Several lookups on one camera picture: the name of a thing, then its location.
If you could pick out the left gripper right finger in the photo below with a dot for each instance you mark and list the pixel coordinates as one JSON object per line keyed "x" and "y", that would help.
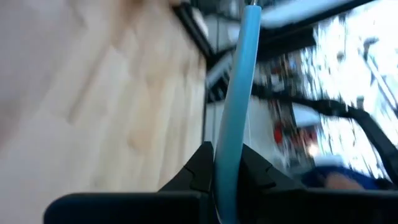
{"x": 295, "y": 208}

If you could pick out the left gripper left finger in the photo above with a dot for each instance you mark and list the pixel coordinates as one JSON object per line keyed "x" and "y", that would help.
{"x": 140, "y": 208}

